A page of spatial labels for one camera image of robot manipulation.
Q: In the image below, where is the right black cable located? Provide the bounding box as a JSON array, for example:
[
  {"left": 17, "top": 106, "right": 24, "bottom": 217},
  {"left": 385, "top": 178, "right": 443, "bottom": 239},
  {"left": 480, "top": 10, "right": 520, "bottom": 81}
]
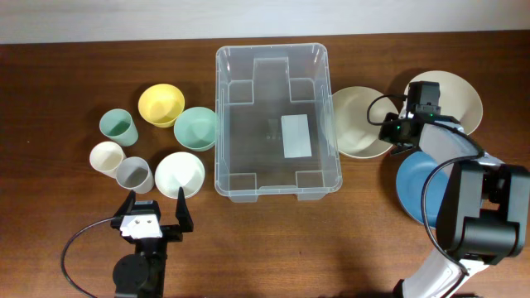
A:
[{"left": 366, "top": 94, "right": 485, "bottom": 275}]

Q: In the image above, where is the cream cup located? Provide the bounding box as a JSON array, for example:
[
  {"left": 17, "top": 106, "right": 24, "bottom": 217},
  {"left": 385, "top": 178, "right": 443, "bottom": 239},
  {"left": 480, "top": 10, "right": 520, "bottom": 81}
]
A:
[{"left": 89, "top": 141, "right": 126, "bottom": 179}]

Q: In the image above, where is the white small bowl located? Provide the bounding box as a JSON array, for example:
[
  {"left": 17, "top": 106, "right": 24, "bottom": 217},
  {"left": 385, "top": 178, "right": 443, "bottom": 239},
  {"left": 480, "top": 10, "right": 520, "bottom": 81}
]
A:
[{"left": 155, "top": 151, "right": 205, "bottom": 199}]

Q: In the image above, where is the clear plastic storage bin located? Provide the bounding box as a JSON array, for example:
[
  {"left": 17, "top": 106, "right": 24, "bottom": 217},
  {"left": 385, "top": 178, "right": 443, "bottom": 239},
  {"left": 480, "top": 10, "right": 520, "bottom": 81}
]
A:
[{"left": 214, "top": 43, "right": 343, "bottom": 203}]

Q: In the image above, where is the black cable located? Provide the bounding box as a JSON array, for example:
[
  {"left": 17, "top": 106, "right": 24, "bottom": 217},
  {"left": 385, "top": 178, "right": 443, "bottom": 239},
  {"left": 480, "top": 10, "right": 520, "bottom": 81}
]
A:
[
  {"left": 366, "top": 94, "right": 485, "bottom": 275},
  {"left": 60, "top": 216, "right": 121, "bottom": 298}
]

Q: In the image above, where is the green cup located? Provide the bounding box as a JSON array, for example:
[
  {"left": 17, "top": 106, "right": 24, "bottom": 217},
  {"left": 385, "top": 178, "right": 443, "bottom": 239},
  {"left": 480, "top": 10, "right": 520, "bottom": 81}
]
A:
[{"left": 99, "top": 108, "right": 138, "bottom": 147}]

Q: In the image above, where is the yellow small bowl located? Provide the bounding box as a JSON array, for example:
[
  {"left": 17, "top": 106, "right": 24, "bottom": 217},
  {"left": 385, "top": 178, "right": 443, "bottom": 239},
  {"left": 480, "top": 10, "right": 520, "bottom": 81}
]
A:
[{"left": 137, "top": 84, "right": 186, "bottom": 128}]

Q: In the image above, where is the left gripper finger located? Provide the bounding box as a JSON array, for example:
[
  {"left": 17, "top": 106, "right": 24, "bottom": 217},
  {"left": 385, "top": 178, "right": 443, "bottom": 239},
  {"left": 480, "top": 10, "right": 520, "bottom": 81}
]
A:
[
  {"left": 176, "top": 187, "right": 194, "bottom": 227},
  {"left": 114, "top": 190, "right": 136, "bottom": 218}
]

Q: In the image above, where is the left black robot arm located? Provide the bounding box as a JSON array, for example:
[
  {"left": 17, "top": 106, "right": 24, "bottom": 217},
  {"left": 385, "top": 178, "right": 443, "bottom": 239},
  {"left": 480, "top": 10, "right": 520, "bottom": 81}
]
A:
[{"left": 110, "top": 188, "right": 194, "bottom": 297}]

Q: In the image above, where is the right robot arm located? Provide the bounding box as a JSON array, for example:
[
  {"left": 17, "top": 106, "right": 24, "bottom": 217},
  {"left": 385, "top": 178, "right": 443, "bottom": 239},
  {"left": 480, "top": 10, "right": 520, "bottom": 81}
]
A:
[{"left": 377, "top": 81, "right": 529, "bottom": 298}]

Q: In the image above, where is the green small bowl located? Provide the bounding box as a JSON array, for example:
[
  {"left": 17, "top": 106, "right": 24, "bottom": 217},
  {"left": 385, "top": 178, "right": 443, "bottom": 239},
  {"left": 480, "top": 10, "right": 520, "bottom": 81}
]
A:
[{"left": 174, "top": 107, "right": 218, "bottom": 151}]

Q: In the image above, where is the beige bowl plate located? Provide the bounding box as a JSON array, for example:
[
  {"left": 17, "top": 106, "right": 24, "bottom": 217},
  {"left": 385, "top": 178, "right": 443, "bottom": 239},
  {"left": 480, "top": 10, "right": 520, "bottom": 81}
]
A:
[{"left": 410, "top": 70, "right": 483, "bottom": 135}]

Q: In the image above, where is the white label in bin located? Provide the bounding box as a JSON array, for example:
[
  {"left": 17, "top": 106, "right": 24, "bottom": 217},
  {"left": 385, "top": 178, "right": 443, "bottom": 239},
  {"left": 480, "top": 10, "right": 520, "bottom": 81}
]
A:
[{"left": 281, "top": 114, "right": 312, "bottom": 158}]

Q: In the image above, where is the cream plate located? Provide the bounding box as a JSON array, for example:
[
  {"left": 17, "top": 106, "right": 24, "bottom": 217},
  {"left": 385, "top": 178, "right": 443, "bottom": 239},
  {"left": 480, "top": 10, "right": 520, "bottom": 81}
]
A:
[{"left": 333, "top": 86, "right": 393, "bottom": 159}]

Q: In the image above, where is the grey cup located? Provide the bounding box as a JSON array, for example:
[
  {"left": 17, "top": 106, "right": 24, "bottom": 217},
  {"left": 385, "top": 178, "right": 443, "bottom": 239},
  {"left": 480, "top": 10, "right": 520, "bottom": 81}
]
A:
[{"left": 116, "top": 156, "right": 154, "bottom": 194}]

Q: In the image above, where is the left black cable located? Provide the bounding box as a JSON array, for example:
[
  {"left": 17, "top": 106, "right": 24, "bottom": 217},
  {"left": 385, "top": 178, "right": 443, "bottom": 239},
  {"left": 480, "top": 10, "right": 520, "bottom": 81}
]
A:
[{"left": 60, "top": 216, "right": 121, "bottom": 298}]

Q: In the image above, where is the blue plate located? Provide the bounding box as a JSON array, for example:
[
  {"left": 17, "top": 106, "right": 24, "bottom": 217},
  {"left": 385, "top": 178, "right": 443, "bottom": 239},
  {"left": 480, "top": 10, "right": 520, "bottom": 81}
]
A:
[{"left": 396, "top": 151, "right": 448, "bottom": 228}]

